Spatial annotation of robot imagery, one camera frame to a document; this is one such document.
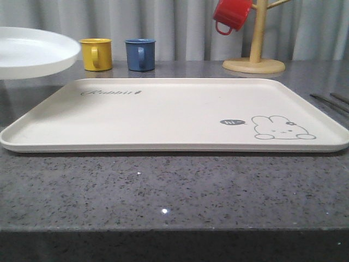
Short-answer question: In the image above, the white round plate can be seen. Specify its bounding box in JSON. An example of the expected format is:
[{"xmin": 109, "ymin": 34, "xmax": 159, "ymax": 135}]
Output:
[{"xmin": 1, "ymin": 27, "xmax": 81, "ymax": 80}]

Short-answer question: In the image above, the silver chopstick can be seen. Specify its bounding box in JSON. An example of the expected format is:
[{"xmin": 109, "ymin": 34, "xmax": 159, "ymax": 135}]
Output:
[
  {"xmin": 310, "ymin": 93, "xmax": 348, "ymax": 118},
  {"xmin": 330, "ymin": 92, "xmax": 349, "ymax": 104}
]

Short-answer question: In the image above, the blue enamel mug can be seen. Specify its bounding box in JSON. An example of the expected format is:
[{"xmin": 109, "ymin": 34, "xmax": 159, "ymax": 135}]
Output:
[{"xmin": 125, "ymin": 39, "xmax": 156, "ymax": 72}]

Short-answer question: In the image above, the beige rabbit serving tray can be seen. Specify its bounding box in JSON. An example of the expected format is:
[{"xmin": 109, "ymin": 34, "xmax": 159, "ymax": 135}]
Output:
[{"xmin": 1, "ymin": 78, "xmax": 348, "ymax": 152}]

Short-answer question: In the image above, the wooden mug tree stand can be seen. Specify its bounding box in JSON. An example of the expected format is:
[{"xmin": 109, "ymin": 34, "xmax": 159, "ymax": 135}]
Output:
[{"xmin": 222, "ymin": 0, "xmax": 290, "ymax": 74}]

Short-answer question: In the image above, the yellow enamel mug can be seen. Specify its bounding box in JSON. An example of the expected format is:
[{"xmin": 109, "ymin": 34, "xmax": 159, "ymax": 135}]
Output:
[{"xmin": 79, "ymin": 38, "xmax": 113, "ymax": 72}]

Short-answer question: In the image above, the red enamel mug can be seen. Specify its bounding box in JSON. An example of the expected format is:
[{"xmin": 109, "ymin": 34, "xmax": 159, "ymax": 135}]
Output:
[{"xmin": 213, "ymin": 0, "xmax": 252, "ymax": 35}]

